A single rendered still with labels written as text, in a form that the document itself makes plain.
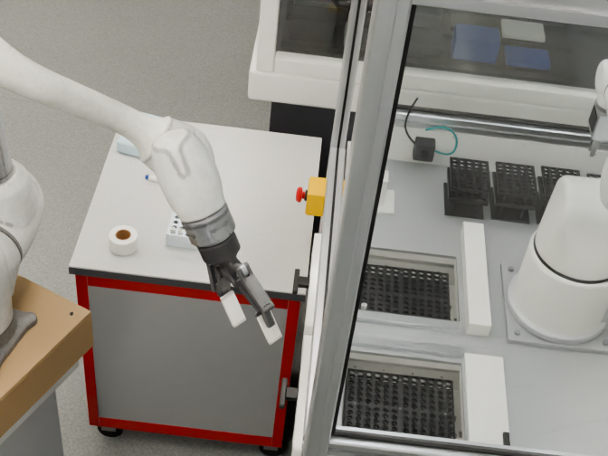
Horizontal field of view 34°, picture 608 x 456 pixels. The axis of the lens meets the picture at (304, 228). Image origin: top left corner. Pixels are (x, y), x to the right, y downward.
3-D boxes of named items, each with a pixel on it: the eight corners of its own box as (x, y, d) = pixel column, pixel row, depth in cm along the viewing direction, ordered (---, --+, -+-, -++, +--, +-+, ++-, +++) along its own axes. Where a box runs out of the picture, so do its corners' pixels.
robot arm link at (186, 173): (232, 208, 177) (225, 185, 189) (199, 130, 171) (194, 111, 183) (176, 232, 176) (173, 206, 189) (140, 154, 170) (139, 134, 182)
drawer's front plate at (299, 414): (288, 480, 197) (292, 448, 189) (299, 365, 218) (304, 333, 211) (297, 481, 197) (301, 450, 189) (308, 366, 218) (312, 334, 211)
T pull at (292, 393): (278, 409, 199) (279, 405, 198) (281, 380, 205) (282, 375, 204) (296, 412, 199) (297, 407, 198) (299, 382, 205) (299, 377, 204)
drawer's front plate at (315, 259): (300, 356, 220) (305, 324, 212) (310, 264, 241) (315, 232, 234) (308, 357, 220) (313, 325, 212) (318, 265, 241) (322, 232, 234)
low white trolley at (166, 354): (86, 445, 293) (68, 265, 241) (129, 292, 339) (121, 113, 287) (281, 469, 294) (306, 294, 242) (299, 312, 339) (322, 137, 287)
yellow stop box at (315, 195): (302, 214, 250) (305, 194, 246) (304, 196, 256) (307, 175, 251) (322, 217, 251) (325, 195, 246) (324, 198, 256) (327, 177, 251)
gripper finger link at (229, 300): (221, 299, 194) (219, 298, 195) (234, 327, 197) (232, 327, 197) (233, 290, 195) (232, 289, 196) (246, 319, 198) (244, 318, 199)
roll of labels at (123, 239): (130, 232, 251) (129, 221, 249) (142, 250, 247) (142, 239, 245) (104, 242, 248) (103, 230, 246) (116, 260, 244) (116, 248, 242)
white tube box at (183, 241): (166, 244, 250) (166, 233, 247) (173, 223, 256) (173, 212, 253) (214, 251, 249) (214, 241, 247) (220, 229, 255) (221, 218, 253)
